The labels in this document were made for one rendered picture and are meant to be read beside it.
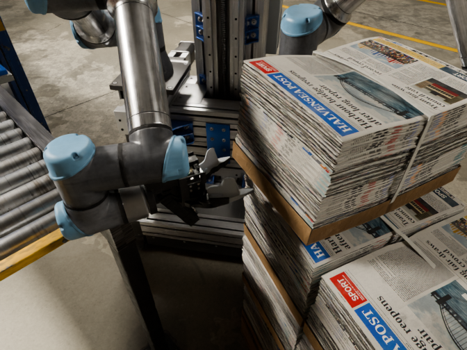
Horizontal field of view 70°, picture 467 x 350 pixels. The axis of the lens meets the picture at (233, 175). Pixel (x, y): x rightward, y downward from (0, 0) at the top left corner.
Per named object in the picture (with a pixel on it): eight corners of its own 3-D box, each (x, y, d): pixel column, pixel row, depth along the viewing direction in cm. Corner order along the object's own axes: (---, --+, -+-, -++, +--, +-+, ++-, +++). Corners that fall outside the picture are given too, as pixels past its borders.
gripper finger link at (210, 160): (231, 141, 73) (201, 162, 67) (231, 162, 77) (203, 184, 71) (219, 136, 74) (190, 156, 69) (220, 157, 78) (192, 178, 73)
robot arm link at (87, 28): (129, 48, 114) (101, 0, 61) (83, 53, 111) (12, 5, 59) (123, 10, 111) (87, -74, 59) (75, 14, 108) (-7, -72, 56)
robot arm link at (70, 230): (52, 221, 54) (69, 252, 60) (121, 201, 58) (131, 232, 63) (50, 190, 59) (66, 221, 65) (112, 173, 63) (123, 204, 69)
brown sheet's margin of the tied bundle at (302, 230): (287, 142, 84) (290, 127, 81) (372, 221, 64) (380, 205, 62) (231, 155, 77) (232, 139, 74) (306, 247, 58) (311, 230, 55)
